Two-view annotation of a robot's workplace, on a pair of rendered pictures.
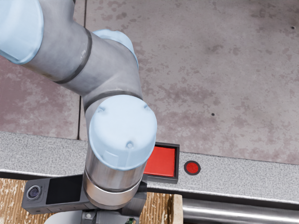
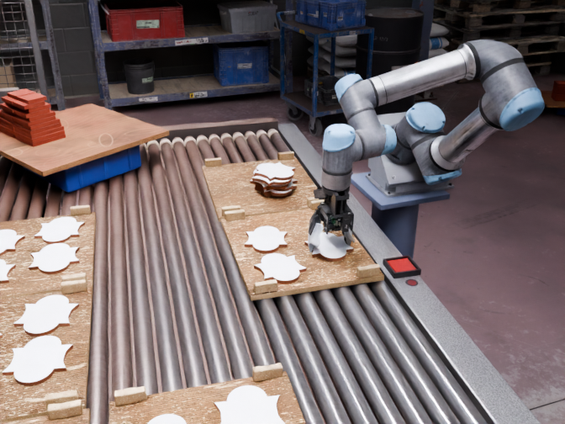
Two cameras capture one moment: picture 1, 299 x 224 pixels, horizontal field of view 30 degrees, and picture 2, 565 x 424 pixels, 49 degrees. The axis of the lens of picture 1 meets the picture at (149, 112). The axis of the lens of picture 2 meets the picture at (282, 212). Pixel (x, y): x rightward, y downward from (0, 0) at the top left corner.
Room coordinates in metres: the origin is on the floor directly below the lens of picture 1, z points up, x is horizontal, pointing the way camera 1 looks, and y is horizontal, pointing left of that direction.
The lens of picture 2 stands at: (-0.01, -1.35, 1.80)
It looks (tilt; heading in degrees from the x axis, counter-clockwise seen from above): 27 degrees down; 81
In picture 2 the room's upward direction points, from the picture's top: straight up
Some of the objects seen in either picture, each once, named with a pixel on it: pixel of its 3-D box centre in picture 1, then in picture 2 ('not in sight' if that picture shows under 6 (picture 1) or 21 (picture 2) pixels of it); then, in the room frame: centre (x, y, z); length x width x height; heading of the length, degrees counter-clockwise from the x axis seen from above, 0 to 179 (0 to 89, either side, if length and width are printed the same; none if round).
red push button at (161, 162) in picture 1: (158, 162); (401, 267); (0.52, -0.03, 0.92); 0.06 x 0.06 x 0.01; 5
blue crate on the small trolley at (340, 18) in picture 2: not in sight; (330, 11); (1.19, 3.74, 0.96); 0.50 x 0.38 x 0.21; 115
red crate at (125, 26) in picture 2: not in sight; (144, 20); (-0.35, 4.61, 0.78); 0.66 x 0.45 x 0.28; 10
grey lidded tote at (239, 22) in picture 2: not in sight; (247, 17); (0.62, 4.76, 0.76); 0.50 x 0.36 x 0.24; 16
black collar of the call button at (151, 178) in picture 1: (158, 162); (401, 267); (0.52, -0.03, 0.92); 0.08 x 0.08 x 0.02; 5
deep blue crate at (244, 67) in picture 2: not in sight; (240, 61); (0.54, 4.79, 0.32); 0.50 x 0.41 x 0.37; 7
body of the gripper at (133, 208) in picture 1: (111, 201); (335, 206); (0.34, 0.03, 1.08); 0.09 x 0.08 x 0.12; 96
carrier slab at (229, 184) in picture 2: not in sight; (261, 186); (0.21, 0.52, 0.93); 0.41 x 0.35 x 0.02; 95
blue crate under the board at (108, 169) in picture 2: not in sight; (81, 156); (-0.40, 0.79, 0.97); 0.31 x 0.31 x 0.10; 40
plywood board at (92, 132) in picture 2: not in sight; (70, 135); (-0.44, 0.84, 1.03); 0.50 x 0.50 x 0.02; 40
